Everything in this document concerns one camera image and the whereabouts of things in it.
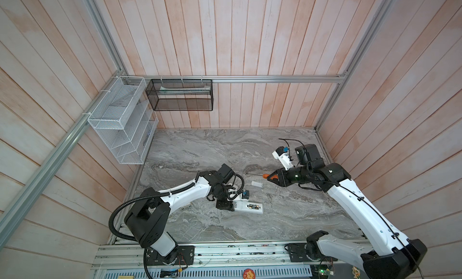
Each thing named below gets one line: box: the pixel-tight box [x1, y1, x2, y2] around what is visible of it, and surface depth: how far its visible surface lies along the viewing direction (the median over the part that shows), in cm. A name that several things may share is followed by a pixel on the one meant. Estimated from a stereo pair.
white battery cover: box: [250, 180, 263, 188], surface depth 97 cm
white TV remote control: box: [233, 200, 264, 215], surface depth 82 cm
